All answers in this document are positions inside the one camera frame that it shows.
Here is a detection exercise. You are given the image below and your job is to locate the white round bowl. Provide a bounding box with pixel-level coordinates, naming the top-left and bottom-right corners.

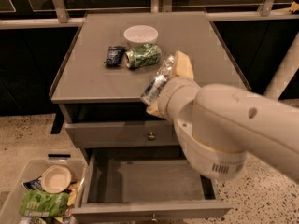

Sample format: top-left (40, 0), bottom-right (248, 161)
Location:
top-left (123, 25), bottom-right (158, 48)

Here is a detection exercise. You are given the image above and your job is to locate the beige paper bowl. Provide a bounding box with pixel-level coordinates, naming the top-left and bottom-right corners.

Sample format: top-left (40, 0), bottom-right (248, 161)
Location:
top-left (41, 165), bottom-right (72, 193)

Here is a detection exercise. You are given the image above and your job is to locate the blue snack bag in bin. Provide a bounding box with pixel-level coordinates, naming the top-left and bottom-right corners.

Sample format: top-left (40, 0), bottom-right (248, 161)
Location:
top-left (22, 176), bottom-right (43, 190)

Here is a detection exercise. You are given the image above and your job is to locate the open grey middle drawer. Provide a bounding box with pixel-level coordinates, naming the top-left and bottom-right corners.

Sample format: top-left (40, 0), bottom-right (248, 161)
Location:
top-left (72, 146), bottom-right (232, 224)

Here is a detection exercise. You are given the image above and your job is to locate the yellow snack bag in bin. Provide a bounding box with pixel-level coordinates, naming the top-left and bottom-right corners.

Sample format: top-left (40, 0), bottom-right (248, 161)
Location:
top-left (67, 182), bottom-right (79, 206)

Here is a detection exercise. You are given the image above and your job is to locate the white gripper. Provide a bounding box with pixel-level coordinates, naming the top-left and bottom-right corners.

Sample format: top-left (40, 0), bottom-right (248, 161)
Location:
top-left (147, 50), bottom-right (200, 122)

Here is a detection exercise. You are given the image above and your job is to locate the closed grey top drawer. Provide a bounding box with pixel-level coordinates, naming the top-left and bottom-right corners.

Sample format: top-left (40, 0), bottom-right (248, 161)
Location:
top-left (65, 120), bottom-right (178, 148)

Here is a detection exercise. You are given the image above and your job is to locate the dark blue snack packet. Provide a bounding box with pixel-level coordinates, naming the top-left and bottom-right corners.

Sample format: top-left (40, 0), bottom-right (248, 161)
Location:
top-left (104, 46), bottom-right (126, 67)

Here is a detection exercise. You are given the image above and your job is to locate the green chip bag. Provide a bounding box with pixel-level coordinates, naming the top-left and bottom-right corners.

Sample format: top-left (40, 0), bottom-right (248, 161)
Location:
top-left (19, 189), bottom-right (69, 217)

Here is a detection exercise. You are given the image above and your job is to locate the clear plastic storage bin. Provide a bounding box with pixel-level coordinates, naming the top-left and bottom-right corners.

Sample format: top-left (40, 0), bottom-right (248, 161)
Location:
top-left (0, 158), bottom-right (87, 224)

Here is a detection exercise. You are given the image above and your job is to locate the crushed green soda can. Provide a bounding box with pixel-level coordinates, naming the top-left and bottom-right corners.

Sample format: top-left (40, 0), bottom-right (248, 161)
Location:
top-left (125, 44), bottom-right (162, 69)

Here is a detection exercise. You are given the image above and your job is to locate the grey wooden drawer cabinet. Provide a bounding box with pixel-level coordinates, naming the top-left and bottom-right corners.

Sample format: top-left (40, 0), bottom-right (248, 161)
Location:
top-left (48, 10), bottom-right (252, 224)

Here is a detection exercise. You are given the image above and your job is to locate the brass top drawer knob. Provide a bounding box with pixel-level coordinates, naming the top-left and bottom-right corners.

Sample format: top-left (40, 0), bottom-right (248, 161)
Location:
top-left (148, 132), bottom-right (156, 141)

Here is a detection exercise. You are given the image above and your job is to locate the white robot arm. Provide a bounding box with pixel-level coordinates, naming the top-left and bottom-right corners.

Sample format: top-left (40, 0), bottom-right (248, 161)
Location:
top-left (154, 51), bottom-right (299, 183)

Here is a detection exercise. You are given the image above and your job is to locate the grey metal railing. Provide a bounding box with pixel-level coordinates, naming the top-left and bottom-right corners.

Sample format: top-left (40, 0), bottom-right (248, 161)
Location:
top-left (1, 0), bottom-right (296, 27)

